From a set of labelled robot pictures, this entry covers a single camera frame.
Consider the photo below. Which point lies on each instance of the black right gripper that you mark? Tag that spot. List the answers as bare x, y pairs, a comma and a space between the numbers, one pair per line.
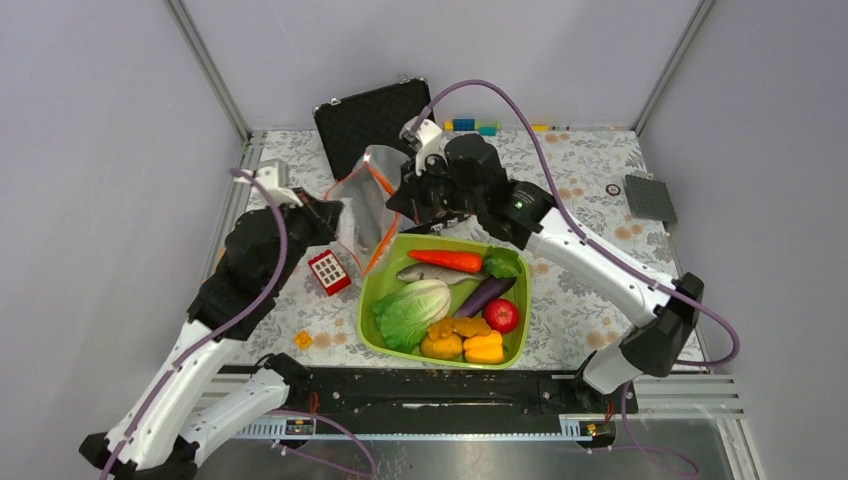
409, 199

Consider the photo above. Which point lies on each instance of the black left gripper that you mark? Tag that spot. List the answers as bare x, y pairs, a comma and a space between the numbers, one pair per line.
324, 215

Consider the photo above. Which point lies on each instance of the clear zip top bag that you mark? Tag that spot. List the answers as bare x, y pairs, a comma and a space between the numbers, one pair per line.
366, 228

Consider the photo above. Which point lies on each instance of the green toy cabbage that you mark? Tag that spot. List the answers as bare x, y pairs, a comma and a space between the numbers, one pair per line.
404, 316

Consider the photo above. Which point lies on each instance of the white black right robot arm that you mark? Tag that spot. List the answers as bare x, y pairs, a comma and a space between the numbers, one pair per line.
659, 307

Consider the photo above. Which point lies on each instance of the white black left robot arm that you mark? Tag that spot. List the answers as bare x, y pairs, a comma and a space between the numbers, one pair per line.
164, 435

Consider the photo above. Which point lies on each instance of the red white window brick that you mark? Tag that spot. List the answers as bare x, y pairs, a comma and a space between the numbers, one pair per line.
329, 272

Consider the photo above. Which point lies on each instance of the orange toy carrot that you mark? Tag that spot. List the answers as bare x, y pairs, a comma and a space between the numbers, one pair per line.
464, 261

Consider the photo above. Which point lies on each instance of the grey toy fish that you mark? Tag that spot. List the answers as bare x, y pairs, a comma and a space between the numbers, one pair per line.
423, 271

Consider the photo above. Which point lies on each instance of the green toy leaf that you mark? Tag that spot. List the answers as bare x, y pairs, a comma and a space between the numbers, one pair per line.
502, 263

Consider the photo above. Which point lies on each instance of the black poker chip case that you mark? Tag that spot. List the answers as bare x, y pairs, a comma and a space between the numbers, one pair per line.
349, 125

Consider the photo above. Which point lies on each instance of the purple toy eggplant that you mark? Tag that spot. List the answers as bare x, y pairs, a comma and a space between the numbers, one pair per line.
490, 289

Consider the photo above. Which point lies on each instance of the green plastic tray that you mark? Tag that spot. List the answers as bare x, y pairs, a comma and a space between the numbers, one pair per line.
384, 281

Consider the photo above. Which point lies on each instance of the small orange toy cracker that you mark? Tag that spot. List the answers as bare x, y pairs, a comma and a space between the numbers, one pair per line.
303, 340

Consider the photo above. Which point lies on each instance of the red toy apple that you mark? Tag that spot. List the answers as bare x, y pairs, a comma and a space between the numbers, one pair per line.
502, 315

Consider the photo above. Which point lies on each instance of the fried chicken toy piece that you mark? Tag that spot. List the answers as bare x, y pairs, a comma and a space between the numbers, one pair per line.
462, 326

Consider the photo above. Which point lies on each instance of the orange toy mandarin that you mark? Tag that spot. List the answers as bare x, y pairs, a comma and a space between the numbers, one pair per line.
443, 348

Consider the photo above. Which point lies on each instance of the yellow toy bell pepper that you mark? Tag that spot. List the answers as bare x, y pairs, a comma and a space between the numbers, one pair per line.
484, 349

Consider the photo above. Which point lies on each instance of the loose poker chip on table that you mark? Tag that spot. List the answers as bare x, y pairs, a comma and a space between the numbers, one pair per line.
613, 190

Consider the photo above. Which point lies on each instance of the grey building baseplate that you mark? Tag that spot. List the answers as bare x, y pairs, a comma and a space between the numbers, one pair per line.
649, 199

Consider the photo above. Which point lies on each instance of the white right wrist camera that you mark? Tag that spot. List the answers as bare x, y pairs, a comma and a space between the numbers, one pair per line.
424, 138

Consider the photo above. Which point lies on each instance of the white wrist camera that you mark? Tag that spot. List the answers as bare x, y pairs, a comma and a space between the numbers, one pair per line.
272, 176
424, 138

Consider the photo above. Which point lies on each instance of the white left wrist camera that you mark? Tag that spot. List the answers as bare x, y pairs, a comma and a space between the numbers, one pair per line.
272, 176

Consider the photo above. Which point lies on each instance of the blue toy block at wall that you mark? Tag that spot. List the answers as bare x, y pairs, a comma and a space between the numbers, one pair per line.
463, 124

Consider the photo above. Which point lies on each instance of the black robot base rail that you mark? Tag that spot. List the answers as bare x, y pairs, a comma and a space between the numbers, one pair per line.
439, 402

